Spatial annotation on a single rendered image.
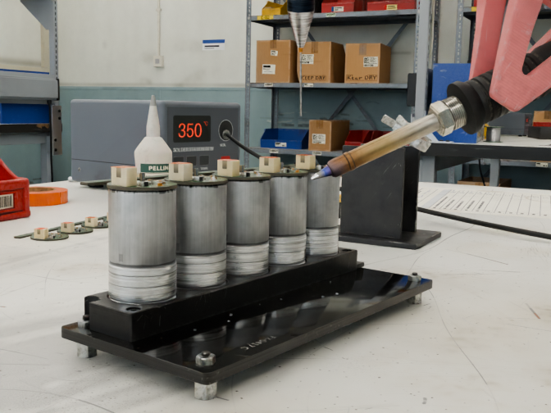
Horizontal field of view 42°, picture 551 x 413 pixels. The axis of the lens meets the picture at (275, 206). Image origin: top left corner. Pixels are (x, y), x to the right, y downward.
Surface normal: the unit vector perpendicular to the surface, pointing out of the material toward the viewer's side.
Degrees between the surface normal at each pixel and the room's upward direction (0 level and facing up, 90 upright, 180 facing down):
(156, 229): 90
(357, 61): 91
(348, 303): 0
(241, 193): 90
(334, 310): 0
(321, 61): 90
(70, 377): 0
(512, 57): 98
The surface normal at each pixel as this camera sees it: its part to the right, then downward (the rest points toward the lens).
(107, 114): -0.63, 0.09
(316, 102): -0.44, 0.11
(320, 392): 0.02, -0.99
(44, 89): 0.90, 0.08
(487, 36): 0.17, 0.08
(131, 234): -0.16, 0.13
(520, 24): 0.01, 0.34
